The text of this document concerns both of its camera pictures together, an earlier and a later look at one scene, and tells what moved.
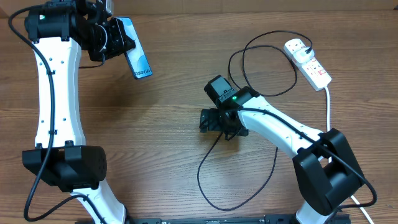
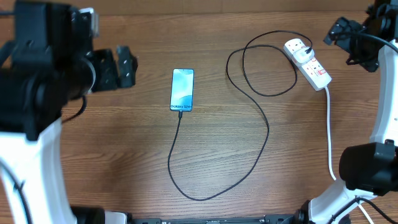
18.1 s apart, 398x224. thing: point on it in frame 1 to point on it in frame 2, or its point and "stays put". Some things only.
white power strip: x=311 y=70 stays put
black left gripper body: x=112 y=42 to x=105 y=77
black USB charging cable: x=249 y=201 to x=310 y=45
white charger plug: x=301 y=56 stays put
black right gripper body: x=219 y=123 to x=365 y=56
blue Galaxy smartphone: x=138 y=60 to x=181 y=91
